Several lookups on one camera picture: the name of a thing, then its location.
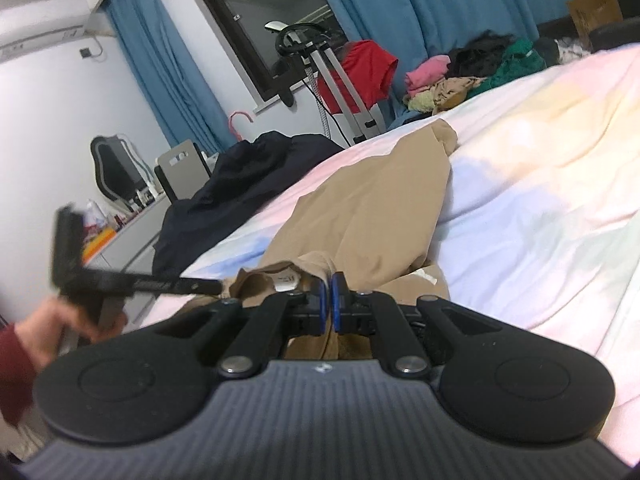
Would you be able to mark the yellow floral garment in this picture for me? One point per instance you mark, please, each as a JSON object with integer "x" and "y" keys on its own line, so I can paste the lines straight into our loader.
{"x": 450, "y": 91}

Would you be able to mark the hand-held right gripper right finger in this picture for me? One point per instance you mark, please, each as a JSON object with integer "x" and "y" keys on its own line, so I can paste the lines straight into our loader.
{"x": 337, "y": 302}

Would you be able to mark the brown paper bag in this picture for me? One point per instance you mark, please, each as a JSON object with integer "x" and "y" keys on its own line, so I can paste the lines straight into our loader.
{"x": 595, "y": 10}

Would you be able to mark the grey chair back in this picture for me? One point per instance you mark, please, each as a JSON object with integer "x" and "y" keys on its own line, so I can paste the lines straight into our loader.
{"x": 185, "y": 165}

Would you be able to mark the person's left hand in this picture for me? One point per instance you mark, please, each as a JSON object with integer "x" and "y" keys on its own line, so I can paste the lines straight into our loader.
{"x": 50, "y": 322}

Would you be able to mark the black office chair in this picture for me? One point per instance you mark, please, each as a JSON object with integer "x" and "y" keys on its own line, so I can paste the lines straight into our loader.
{"x": 115, "y": 165}

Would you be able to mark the orange box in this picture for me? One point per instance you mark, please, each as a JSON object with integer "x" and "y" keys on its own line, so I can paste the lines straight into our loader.
{"x": 100, "y": 241}

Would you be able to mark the small wall socket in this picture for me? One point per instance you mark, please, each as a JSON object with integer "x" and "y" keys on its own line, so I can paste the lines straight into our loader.
{"x": 86, "y": 53}

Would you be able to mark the blue curtain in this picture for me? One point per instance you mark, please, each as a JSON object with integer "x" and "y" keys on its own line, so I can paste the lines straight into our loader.
{"x": 450, "y": 0}
{"x": 160, "y": 70}

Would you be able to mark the dark navy garment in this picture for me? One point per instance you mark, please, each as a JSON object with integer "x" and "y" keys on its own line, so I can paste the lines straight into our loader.
{"x": 225, "y": 195}

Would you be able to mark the red shirt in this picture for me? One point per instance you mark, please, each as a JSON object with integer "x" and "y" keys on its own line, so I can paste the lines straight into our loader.
{"x": 365, "y": 70}

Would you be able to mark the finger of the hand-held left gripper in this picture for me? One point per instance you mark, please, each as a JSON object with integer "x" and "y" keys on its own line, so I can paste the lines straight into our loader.
{"x": 170, "y": 287}

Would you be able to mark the tan shirt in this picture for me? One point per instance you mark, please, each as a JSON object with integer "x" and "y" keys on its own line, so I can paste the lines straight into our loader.
{"x": 370, "y": 210}

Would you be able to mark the garment steamer stand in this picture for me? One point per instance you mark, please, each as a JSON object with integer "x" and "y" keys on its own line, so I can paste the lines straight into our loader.
{"x": 340, "y": 90}

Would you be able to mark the person's left forearm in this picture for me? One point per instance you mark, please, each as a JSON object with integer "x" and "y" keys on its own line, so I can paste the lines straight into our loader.
{"x": 15, "y": 375}

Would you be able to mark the pink garment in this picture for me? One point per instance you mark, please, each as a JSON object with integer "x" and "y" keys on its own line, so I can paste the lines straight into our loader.
{"x": 425, "y": 72}

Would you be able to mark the black sofa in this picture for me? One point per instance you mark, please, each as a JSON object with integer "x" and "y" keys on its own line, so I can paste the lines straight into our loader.
{"x": 616, "y": 35}

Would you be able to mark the white desk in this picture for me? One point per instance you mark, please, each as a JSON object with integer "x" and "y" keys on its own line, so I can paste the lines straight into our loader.
{"x": 130, "y": 240}

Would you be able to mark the black and white patterned garment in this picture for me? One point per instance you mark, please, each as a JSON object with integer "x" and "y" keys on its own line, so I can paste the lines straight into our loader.
{"x": 572, "y": 51}

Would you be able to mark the pink hanger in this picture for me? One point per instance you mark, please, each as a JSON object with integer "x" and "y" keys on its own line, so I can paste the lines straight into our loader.
{"x": 234, "y": 127}

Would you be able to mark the dark grey garment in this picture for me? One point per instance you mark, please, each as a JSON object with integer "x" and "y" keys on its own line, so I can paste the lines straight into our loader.
{"x": 548, "y": 52}

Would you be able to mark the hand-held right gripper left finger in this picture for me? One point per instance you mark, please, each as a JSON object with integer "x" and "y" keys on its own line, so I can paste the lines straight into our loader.
{"x": 322, "y": 302}

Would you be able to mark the dark window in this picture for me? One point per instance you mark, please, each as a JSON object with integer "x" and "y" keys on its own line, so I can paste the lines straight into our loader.
{"x": 260, "y": 10}

